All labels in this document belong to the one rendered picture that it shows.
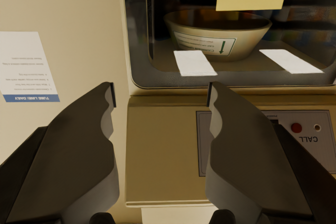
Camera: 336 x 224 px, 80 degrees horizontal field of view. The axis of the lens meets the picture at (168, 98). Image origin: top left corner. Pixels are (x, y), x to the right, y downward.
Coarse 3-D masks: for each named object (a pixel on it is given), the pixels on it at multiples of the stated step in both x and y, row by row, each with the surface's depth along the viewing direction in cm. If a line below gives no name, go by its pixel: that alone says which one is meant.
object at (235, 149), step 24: (216, 96) 11; (240, 96) 10; (216, 120) 9; (240, 120) 9; (264, 120) 9; (216, 144) 7; (240, 144) 7; (264, 144) 7; (216, 168) 6; (240, 168) 6; (264, 168) 6; (288, 168) 6; (216, 192) 7; (240, 192) 6; (264, 192) 6; (288, 192) 6; (240, 216) 6
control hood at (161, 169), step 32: (160, 96) 30; (192, 96) 30; (256, 96) 30; (288, 96) 31; (320, 96) 31; (128, 128) 27; (160, 128) 28; (192, 128) 28; (128, 160) 26; (160, 160) 27; (192, 160) 27; (128, 192) 26; (160, 192) 26; (192, 192) 26
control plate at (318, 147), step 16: (208, 112) 28; (272, 112) 29; (288, 112) 29; (304, 112) 29; (320, 112) 29; (208, 128) 28; (288, 128) 28; (304, 128) 28; (208, 144) 27; (304, 144) 28; (320, 144) 28; (320, 160) 27
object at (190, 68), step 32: (128, 0) 22; (160, 0) 22; (192, 0) 22; (288, 0) 23; (320, 0) 23; (128, 32) 24; (160, 32) 24; (192, 32) 24; (224, 32) 24; (256, 32) 24; (288, 32) 25; (320, 32) 25; (160, 64) 26; (192, 64) 26; (224, 64) 26; (256, 64) 27; (288, 64) 27; (320, 64) 27
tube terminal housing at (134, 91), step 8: (120, 0) 24; (120, 8) 24; (128, 56) 27; (128, 64) 28; (128, 72) 28; (128, 80) 29; (136, 88) 30; (192, 88) 30; (200, 88) 30; (232, 88) 30; (240, 88) 30; (248, 88) 30; (256, 88) 30; (264, 88) 30; (272, 88) 30; (280, 88) 31; (288, 88) 31; (296, 88) 31; (304, 88) 31; (312, 88) 31; (320, 88) 31; (328, 88) 31
